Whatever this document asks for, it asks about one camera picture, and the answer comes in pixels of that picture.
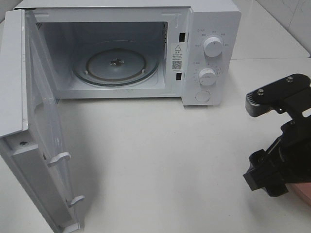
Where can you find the glass turntable plate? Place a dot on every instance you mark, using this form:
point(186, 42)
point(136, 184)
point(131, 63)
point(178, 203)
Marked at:
point(115, 63)

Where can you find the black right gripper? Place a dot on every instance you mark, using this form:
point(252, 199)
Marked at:
point(287, 160)

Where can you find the white microwave door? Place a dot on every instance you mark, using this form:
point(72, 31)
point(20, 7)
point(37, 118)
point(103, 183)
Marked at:
point(31, 139)

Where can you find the white control knob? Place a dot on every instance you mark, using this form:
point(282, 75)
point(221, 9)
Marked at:
point(207, 76)
point(213, 46)

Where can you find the white microwave oven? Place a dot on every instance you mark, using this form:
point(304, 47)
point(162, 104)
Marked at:
point(69, 25)

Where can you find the pink plate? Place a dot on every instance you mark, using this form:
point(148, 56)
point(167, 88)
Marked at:
point(303, 190)

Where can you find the warning label sticker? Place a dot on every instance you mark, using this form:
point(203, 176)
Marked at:
point(177, 51)

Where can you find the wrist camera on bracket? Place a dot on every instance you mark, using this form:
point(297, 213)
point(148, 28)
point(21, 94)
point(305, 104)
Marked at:
point(291, 94)

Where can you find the white door release button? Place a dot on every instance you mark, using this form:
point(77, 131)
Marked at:
point(203, 96)

